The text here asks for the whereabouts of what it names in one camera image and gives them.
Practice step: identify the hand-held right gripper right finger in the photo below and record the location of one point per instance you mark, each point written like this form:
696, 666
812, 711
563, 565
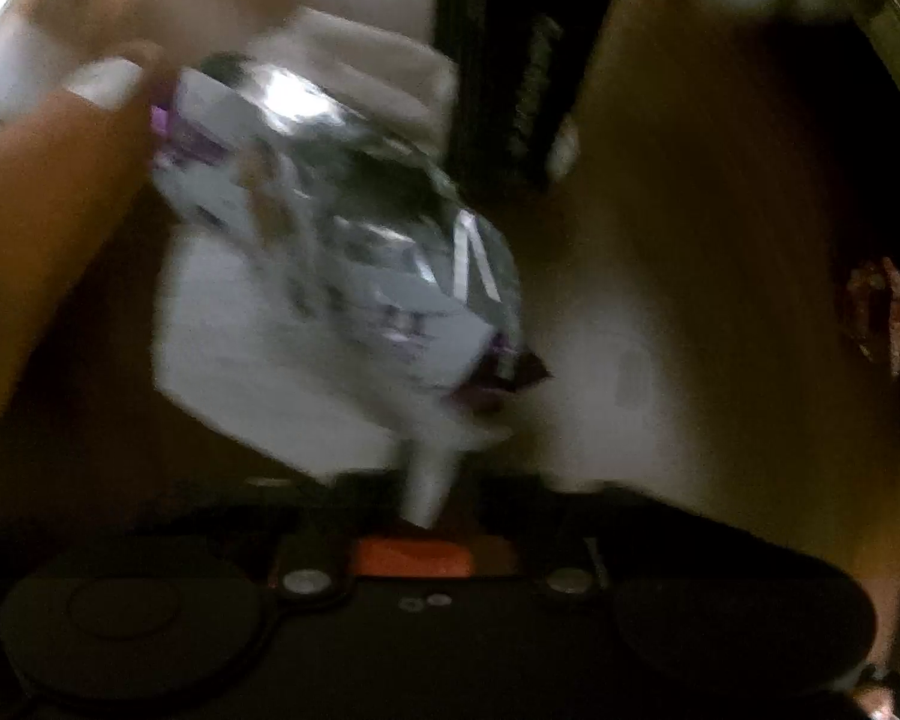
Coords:
566, 562

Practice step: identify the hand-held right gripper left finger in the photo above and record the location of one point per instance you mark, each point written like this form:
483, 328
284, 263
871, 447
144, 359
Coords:
305, 562

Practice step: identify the silver purple snack wrapper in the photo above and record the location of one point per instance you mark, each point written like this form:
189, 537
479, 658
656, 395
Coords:
360, 240

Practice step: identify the white sheet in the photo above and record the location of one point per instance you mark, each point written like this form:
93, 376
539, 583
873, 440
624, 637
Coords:
255, 375

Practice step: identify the red shiny wrapper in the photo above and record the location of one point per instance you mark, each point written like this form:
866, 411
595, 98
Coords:
879, 315

